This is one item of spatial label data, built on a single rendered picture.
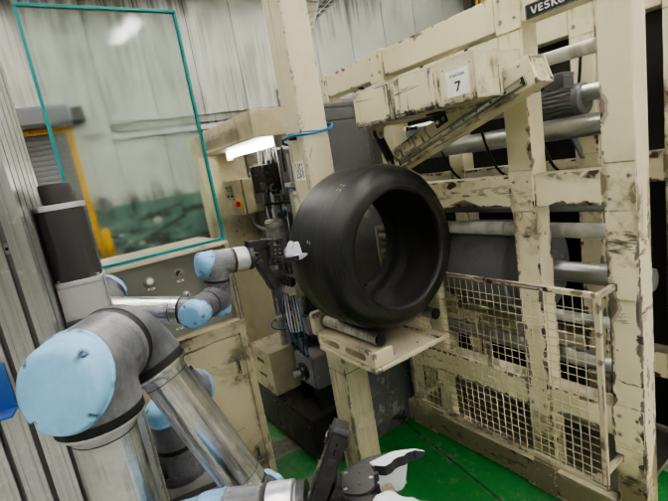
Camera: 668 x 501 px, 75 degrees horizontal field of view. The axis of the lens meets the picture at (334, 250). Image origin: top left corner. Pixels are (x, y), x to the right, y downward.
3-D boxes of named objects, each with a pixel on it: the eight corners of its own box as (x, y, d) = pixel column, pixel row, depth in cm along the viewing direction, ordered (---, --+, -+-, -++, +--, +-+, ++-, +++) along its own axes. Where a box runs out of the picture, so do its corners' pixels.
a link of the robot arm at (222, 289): (196, 321, 125) (193, 284, 122) (211, 308, 136) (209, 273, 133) (222, 322, 124) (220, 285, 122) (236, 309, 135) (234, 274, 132)
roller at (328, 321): (322, 327, 179) (320, 316, 178) (331, 323, 182) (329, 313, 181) (377, 348, 151) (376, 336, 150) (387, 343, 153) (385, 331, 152)
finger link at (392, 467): (416, 473, 73) (373, 499, 68) (411, 438, 73) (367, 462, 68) (429, 480, 70) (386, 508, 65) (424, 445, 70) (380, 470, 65)
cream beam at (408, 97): (355, 130, 183) (350, 93, 180) (399, 124, 197) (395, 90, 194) (477, 98, 133) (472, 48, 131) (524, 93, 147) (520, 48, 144)
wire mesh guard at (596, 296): (415, 399, 221) (396, 265, 207) (417, 398, 221) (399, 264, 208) (608, 492, 147) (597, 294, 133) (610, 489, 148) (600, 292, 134)
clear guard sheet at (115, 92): (87, 272, 167) (11, 3, 148) (224, 239, 196) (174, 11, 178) (88, 272, 165) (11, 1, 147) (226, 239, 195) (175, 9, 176)
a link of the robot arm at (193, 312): (29, 297, 118) (202, 295, 111) (59, 285, 128) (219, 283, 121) (37, 338, 120) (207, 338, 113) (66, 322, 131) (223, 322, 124)
